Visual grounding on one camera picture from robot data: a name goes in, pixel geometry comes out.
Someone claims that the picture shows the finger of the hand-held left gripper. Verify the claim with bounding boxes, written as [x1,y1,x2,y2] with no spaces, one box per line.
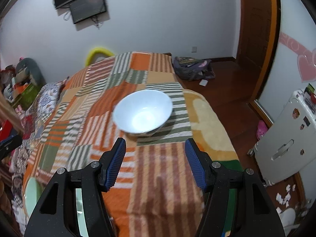
[0,134,22,162]

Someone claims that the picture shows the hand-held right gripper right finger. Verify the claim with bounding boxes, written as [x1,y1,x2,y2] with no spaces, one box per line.
[185,138,285,237]

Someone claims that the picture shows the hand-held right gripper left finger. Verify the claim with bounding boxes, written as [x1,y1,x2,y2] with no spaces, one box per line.
[23,137,127,237]

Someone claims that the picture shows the green plate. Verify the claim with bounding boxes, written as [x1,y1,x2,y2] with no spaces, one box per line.
[24,177,44,219]

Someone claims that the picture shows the white bowl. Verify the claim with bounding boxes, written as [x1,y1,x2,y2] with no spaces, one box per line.
[112,89,173,137]

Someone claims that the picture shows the orange striped patchwork blanket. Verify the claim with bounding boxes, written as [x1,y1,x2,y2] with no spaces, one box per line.
[22,51,244,237]

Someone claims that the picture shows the green box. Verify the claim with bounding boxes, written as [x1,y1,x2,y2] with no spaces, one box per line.
[13,83,42,110]

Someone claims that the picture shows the geometric patterned quilt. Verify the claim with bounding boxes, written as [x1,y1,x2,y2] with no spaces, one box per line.
[10,80,68,228]

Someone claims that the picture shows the white mini fridge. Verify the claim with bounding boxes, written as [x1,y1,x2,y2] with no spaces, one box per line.
[254,89,316,185]

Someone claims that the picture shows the grey backpack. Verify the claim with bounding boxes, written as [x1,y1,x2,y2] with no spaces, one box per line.
[172,56,216,81]

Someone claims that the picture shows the torn paper scraps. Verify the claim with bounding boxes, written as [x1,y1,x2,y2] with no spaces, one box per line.
[275,184,297,206]

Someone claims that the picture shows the white plastic bag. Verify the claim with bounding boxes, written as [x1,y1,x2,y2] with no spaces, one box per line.
[276,207,300,230]

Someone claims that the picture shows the wooden door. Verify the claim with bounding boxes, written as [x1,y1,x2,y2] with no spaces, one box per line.
[236,0,282,104]

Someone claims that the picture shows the yellow ring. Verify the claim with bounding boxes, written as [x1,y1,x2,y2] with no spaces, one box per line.
[85,47,116,67]

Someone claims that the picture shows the pink heart wall sticker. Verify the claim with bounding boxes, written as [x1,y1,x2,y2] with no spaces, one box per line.
[279,31,316,82]

